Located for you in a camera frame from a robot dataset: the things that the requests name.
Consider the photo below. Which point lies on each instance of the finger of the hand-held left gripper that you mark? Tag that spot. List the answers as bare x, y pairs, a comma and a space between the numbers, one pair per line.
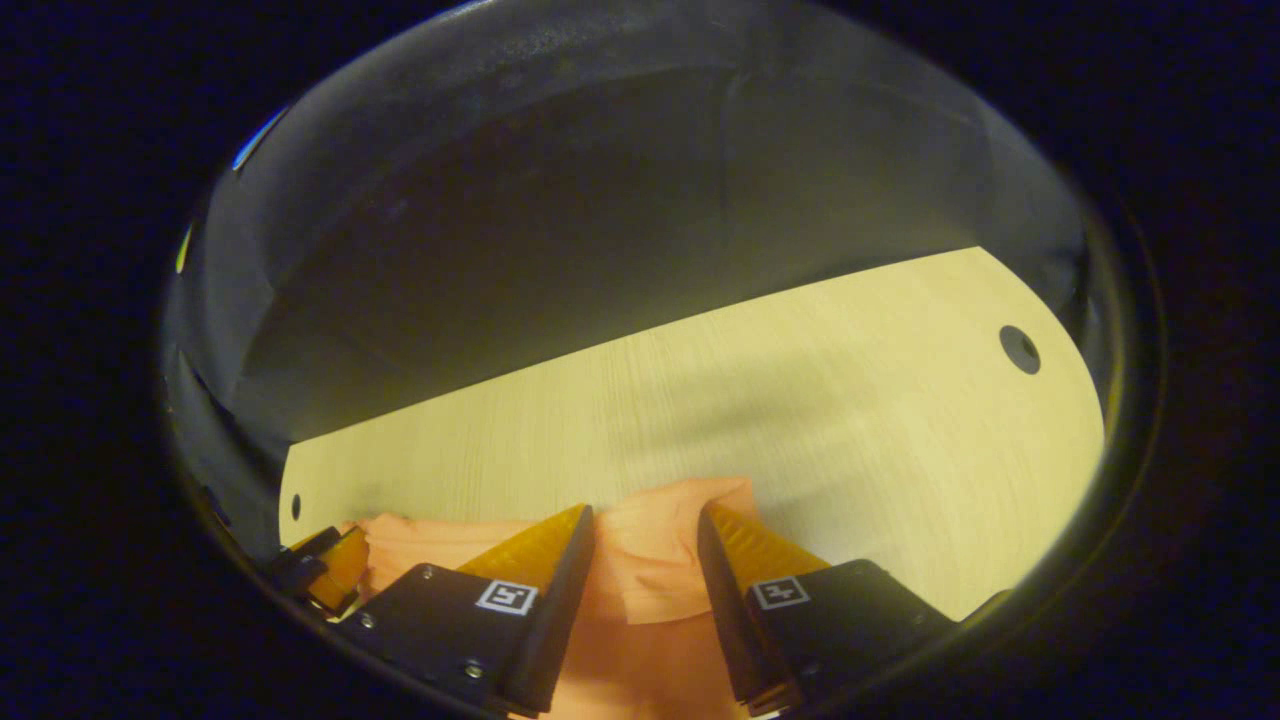
340, 570

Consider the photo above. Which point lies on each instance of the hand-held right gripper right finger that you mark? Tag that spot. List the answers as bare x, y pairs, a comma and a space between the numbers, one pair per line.
725, 610

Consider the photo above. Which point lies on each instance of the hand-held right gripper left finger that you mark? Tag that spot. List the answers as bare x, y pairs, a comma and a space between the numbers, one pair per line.
555, 610

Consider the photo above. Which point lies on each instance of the orange T-shirt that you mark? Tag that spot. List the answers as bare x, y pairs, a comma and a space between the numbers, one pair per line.
650, 560

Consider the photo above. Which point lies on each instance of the black backdrop cloth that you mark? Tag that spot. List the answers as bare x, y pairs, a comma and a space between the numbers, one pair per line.
560, 220

